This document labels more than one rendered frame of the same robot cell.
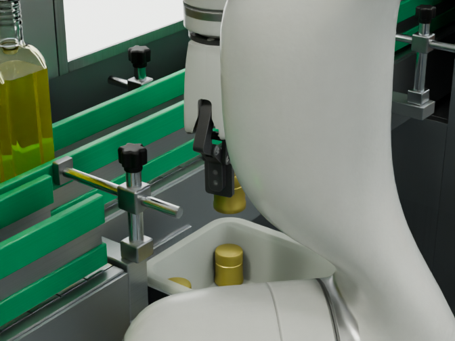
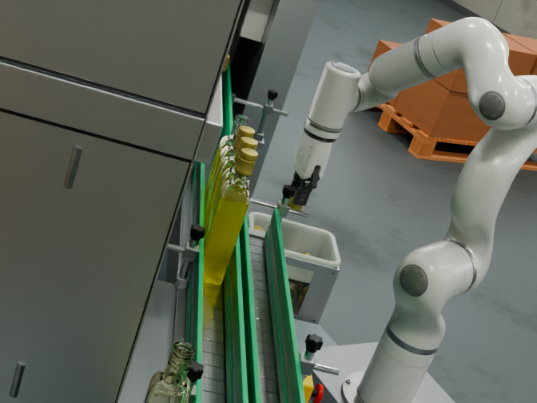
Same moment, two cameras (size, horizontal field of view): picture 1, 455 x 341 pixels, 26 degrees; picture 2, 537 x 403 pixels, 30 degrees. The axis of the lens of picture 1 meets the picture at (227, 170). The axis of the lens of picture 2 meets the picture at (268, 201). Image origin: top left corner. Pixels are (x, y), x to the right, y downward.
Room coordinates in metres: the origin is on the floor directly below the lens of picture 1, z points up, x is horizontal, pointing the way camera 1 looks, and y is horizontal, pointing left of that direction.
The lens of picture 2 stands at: (-0.44, 1.64, 2.01)
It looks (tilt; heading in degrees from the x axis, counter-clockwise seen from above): 23 degrees down; 312
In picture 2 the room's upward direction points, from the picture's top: 20 degrees clockwise
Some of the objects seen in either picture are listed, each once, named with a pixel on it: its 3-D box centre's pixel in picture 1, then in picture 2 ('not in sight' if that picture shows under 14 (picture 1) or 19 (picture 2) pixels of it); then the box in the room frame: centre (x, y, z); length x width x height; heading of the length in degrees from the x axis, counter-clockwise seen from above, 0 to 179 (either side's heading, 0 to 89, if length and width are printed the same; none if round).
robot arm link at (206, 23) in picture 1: (226, 14); (322, 126); (0.95, 0.00, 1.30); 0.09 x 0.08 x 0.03; 154
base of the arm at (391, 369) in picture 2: not in sight; (395, 370); (0.56, -0.05, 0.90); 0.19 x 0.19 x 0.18
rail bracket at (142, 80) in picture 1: (129, 93); not in sight; (1.23, 0.13, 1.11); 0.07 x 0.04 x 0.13; 53
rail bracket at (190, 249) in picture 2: not in sight; (178, 254); (0.79, 0.46, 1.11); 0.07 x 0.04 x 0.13; 53
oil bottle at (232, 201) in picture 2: not in sight; (223, 230); (0.79, 0.36, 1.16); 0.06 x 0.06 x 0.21; 54
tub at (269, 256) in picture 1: (257, 302); (288, 252); (0.94, -0.03, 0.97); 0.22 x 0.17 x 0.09; 53
